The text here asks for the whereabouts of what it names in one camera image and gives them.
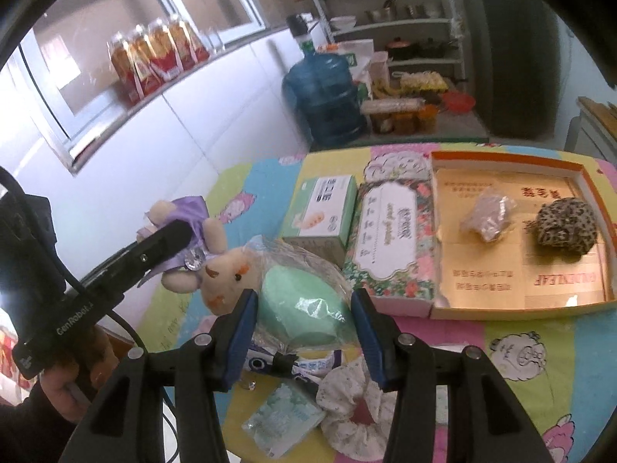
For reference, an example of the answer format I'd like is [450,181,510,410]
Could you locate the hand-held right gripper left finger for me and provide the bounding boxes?
[58,289,261,463]

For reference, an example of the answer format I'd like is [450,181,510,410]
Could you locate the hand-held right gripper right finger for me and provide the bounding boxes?
[351,288,550,463]

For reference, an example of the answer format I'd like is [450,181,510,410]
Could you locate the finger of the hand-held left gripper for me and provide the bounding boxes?
[77,219,194,296]

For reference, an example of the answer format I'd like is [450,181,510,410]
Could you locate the white floral scrunchie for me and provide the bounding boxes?
[315,354,410,459]

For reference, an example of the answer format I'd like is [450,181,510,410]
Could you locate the plush bunny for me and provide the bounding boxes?
[136,196,263,316]

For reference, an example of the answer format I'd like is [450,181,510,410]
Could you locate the blue and white packet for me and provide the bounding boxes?
[243,347,345,379]

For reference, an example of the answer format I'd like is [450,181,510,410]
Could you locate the green sponge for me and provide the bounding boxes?
[243,235,360,353]

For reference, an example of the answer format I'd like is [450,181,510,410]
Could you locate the pale green wipes packet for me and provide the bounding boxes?
[241,381,326,459]

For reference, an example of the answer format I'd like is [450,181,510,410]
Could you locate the orange cardboard box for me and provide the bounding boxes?
[429,149,617,320]

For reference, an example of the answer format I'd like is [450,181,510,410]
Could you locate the leopard print scrunchie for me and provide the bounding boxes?
[524,198,598,255]

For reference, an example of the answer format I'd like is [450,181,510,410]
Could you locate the person's left forearm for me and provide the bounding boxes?
[0,381,83,463]

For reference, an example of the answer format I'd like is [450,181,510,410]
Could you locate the person's left hand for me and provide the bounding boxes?
[39,327,121,421]

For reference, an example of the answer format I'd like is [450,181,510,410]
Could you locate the floral print box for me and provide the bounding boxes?
[343,154,439,319]

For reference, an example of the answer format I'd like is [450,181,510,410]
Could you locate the green paper box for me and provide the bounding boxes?
[281,175,358,267]

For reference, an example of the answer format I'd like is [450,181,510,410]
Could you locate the colourful printed tablecloth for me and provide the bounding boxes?
[130,142,617,463]

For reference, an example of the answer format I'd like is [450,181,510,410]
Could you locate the crumpled clear plastic wrapper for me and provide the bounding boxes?
[460,188,519,243]

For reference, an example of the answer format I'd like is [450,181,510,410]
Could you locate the blue water jug with pump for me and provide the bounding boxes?
[282,14,368,145]

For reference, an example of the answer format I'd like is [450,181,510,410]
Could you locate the pack of dried noodles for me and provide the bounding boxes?
[361,98,425,115]

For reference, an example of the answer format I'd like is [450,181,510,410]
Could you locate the red plastic basin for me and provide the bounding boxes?
[441,91,477,114]

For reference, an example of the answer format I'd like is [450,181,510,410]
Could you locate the tray of eggs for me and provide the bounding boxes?
[400,71,451,95]

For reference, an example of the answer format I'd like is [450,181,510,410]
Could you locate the white and green rice bag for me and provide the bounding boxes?
[337,41,374,78]

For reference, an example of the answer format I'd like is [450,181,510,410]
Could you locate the white plastic container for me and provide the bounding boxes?
[369,53,390,83]

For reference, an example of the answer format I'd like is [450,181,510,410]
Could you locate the pot with red lid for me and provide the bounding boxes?
[387,37,418,61]

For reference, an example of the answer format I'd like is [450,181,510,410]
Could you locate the grey kitchen counter cabinet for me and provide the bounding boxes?
[569,96,617,160]

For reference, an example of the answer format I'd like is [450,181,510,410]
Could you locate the black wok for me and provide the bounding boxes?
[419,39,459,59]

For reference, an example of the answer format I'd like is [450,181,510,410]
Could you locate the grey kitchen shelf rack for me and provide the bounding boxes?
[296,0,468,83]

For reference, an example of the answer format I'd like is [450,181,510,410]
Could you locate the dark refrigerator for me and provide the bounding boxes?
[470,0,570,138]

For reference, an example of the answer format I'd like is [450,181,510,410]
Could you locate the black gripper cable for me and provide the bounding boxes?
[0,166,184,463]

